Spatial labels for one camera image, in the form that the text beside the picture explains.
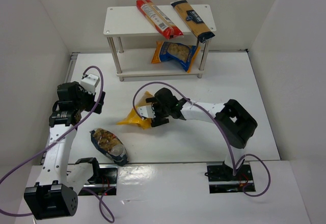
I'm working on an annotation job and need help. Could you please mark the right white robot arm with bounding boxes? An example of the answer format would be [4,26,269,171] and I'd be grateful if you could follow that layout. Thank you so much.
[137,88,258,173]

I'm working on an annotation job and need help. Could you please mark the dark mixed pasta bag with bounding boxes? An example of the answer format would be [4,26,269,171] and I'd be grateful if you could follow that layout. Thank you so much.
[90,128,128,166]

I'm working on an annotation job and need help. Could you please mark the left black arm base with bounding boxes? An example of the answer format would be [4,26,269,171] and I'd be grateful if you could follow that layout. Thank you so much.
[78,164,118,196]

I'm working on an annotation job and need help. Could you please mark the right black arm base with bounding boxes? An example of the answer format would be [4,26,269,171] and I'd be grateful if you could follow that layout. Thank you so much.
[204,163,256,193]

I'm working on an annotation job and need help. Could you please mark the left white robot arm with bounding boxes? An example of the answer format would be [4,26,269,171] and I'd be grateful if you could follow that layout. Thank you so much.
[24,78,105,220]

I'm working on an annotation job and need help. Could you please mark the yellow macaroni bag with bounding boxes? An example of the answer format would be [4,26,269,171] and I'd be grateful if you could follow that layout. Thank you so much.
[117,91,153,129]

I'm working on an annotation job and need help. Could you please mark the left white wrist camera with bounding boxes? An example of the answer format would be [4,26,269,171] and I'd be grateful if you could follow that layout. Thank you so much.
[79,74,100,95]

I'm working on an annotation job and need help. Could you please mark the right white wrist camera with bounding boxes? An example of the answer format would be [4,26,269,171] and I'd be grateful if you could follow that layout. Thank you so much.
[137,105,155,119]

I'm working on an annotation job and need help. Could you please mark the red spaghetti package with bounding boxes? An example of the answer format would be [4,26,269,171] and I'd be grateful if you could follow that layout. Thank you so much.
[136,0,183,40]

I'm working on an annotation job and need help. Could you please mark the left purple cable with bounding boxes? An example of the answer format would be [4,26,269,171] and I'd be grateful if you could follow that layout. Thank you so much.
[0,66,115,223]

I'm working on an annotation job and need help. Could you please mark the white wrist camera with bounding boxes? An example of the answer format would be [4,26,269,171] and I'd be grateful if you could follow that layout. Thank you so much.
[79,74,100,95]
[137,105,155,119]

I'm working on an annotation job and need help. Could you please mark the tan and blue spaghetti package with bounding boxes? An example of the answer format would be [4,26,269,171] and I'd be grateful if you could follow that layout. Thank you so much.
[171,0,215,43]

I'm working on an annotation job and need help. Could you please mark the white two-tier shelf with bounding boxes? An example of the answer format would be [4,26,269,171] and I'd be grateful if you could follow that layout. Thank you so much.
[103,6,210,81]

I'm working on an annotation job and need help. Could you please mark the blue yellow pasta bag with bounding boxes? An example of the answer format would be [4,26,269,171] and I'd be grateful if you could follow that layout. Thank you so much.
[151,41,200,73]

